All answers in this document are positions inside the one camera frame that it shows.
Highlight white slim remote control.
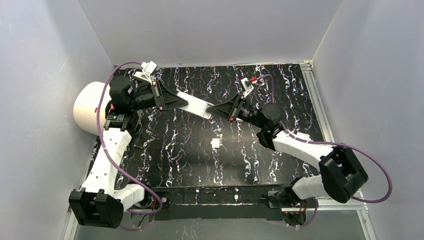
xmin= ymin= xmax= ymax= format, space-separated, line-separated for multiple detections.
xmin=176 ymin=91 xmax=214 ymax=120

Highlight white remote red label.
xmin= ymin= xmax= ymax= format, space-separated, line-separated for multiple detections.
xmin=296 ymin=131 xmax=312 ymax=141

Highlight small white cover piece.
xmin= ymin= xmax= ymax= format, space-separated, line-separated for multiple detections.
xmin=211 ymin=138 xmax=221 ymax=149

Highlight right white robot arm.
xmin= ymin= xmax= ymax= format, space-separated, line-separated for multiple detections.
xmin=206 ymin=93 xmax=369 ymax=206

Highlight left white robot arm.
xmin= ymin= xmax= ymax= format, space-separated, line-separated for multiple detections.
xmin=68 ymin=75 xmax=189 ymax=229

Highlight small white clip object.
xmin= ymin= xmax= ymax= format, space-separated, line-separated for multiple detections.
xmin=133 ymin=71 xmax=147 ymax=81

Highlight white drum orange lid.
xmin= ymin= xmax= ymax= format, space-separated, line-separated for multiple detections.
xmin=73 ymin=81 xmax=111 ymax=136

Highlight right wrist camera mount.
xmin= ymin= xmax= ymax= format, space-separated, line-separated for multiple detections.
xmin=240 ymin=77 xmax=257 ymax=98

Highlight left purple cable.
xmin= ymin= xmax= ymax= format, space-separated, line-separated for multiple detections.
xmin=96 ymin=61 xmax=164 ymax=231

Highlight purple cable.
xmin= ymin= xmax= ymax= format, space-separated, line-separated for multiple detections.
xmin=96 ymin=61 xmax=164 ymax=231
xmin=253 ymin=74 xmax=393 ymax=229

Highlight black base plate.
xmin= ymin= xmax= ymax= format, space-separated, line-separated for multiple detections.
xmin=145 ymin=185 xmax=319 ymax=222

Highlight aluminium frame rail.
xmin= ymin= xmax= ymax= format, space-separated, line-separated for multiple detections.
xmin=62 ymin=188 xmax=376 ymax=240

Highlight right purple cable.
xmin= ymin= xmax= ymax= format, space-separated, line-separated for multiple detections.
xmin=253 ymin=74 xmax=393 ymax=229

